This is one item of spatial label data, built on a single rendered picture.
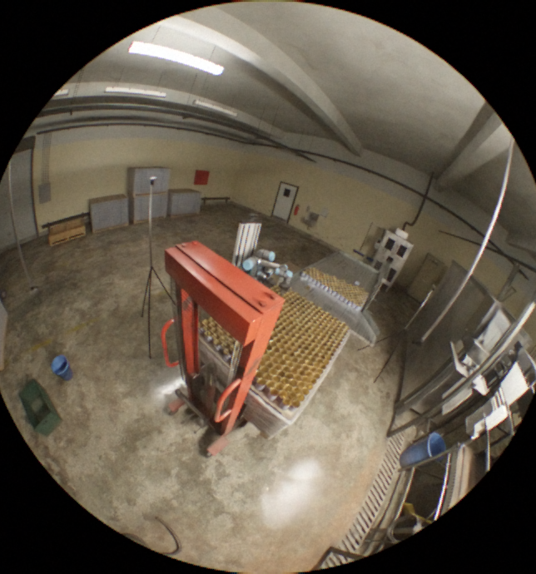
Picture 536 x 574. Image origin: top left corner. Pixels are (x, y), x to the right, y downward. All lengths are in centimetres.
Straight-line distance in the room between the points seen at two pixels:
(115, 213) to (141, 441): 677
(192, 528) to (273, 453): 135
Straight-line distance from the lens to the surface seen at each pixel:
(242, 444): 253
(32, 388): 342
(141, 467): 259
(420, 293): 872
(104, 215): 761
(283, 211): 1011
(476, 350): 273
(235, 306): 64
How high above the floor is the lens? 247
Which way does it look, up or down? 33 degrees down
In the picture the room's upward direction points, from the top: 17 degrees clockwise
